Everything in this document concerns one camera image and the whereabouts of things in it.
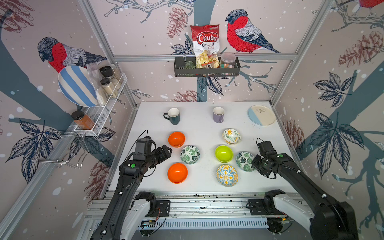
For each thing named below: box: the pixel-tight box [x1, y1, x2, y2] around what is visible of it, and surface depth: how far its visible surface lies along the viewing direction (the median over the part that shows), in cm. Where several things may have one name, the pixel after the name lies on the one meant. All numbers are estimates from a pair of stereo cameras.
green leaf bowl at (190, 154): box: [180, 145, 201, 165], surface depth 92 cm
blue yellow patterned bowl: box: [216, 164, 239, 188], surface depth 84 cm
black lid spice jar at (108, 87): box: [100, 78, 118, 98], surface depth 78 cm
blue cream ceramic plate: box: [247, 104, 276, 126], surface depth 116 cm
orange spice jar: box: [71, 110, 95, 130], surface depth 64 cm
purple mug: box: [213, 106, 225, 123], surface depth 107 cm
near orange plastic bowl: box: [167, 163, 188, 184], surface depth 83 cm
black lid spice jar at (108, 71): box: [99, 66, 116, 79], surface depth 81 cm
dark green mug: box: [163, 107, 181, 125], surface depth 106 cm
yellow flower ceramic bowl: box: [222, 128, 242, 145], surface depth 100 cm
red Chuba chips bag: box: [190, 24, 220, 69], surface depth 83 cm
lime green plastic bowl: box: [215, 145, 234, 163], surface depth 92 cm
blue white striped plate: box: [57, 65, 98, 108], surface depth 68 cm
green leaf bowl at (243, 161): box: [235, 151, 255, 172], surface depth 90 cm
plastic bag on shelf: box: [86, 62, 107, 107], surface depth 72 cm
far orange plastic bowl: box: [168, 131, 186, 148], surface depth 99 cm
